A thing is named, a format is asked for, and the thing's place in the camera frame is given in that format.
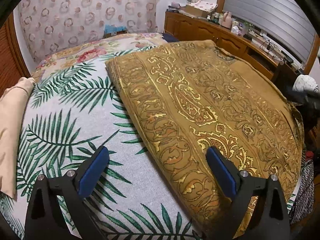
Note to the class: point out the floral blanket on bed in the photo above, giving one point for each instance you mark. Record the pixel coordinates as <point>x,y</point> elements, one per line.
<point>85,52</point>

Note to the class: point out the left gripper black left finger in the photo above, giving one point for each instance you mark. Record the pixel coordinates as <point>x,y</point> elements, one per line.
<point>44,218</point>

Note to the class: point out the pink floral lace curtain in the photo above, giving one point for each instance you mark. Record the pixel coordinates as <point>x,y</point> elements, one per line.
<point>50,26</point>

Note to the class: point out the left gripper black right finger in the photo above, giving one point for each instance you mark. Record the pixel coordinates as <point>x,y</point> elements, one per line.
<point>270,219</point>

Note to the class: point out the blue box behind bed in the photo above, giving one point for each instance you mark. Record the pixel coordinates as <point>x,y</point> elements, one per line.
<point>112,30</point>

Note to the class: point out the navy blue mattress edge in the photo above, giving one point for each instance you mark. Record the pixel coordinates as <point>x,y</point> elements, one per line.
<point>169,38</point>

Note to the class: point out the floral cardboard box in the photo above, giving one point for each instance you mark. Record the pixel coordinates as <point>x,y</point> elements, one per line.
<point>200,8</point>

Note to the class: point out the beige folded garment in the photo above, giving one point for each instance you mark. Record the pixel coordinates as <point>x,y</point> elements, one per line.
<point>13,104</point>

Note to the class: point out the grey window roller blind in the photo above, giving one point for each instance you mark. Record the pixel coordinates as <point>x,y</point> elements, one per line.
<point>283,19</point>

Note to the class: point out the wooden sideboard cabinet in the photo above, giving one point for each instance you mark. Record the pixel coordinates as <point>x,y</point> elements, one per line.
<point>185,28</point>

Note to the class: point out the palm leaf print bedsheet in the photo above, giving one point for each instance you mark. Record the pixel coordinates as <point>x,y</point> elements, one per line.
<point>69,115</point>

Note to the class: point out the brown louvered wooden wardrobe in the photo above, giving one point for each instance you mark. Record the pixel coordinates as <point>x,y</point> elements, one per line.
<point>12,64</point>

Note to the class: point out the mustard paisley patterned cloth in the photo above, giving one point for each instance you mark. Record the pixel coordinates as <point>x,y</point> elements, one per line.
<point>184,97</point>

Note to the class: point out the pink bottle on sideboard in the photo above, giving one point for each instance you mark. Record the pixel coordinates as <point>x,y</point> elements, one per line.
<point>227,20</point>

